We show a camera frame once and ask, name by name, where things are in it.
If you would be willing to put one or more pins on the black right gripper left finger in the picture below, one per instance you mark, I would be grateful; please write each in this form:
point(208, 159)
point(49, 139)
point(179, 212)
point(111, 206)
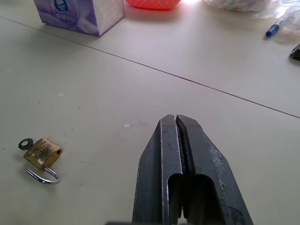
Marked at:
point(152, 168)

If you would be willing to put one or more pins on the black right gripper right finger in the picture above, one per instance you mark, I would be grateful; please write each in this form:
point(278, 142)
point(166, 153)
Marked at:
point(211, 168)

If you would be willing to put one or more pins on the brass padlock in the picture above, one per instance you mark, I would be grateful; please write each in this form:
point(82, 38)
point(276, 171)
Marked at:
point(43, 157)

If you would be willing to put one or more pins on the silver padlock key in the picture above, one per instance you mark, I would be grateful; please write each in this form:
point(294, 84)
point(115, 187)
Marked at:
point(24, 143)

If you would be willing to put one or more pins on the black binder clip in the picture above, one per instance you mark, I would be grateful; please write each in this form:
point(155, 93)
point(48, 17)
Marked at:
point(295, 52)

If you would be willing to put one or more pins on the blue capped pen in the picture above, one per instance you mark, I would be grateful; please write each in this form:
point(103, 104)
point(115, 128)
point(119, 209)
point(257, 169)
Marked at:
point(274, 27)

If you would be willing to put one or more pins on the red plastic basket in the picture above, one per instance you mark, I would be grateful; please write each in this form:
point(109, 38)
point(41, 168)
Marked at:
point(153, 3)

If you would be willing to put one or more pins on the clear plastic bag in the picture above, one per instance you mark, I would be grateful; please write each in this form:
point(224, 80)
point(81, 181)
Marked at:
point(255, 9)

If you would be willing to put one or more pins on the purple tissue box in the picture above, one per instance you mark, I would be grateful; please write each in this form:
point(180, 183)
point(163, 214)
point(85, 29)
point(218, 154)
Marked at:
point(80, 14)

